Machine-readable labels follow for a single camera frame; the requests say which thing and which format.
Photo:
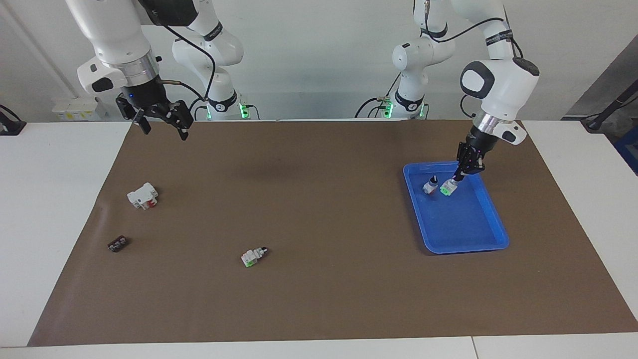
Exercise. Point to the blue crate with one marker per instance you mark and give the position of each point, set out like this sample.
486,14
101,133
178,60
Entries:
629,152

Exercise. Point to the brown table mat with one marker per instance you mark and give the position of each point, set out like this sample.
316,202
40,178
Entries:
299,279

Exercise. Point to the black stand pole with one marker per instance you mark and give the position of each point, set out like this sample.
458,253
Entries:
610,107

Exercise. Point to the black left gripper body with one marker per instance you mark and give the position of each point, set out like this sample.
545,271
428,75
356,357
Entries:
473,149

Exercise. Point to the blue plastic tray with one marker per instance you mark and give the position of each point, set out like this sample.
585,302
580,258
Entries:
458,224

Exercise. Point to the white power strip box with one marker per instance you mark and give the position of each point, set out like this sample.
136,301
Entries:
79,108

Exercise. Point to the white selector switch black knob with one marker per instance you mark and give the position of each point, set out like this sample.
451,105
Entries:
251,257
448,188

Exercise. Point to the black clamp device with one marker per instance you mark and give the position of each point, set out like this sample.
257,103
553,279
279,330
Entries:
11,124

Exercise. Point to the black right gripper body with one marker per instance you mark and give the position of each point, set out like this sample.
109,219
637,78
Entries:
144,99

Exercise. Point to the white selector switch green base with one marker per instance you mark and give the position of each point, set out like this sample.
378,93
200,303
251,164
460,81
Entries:
430,186

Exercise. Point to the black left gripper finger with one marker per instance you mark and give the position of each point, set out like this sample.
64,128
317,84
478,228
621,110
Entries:
457,174
467,177

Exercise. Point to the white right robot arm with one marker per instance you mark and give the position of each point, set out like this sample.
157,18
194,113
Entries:
109,35

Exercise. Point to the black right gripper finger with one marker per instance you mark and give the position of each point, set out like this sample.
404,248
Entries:
182,117
142,119

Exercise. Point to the small dark terminal block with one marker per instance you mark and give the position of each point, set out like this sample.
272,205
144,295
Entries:
118,244

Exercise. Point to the white circuit breaker red lever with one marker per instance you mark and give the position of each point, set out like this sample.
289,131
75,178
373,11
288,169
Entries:
140,195

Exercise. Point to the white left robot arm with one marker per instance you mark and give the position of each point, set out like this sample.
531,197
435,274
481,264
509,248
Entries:
503,87

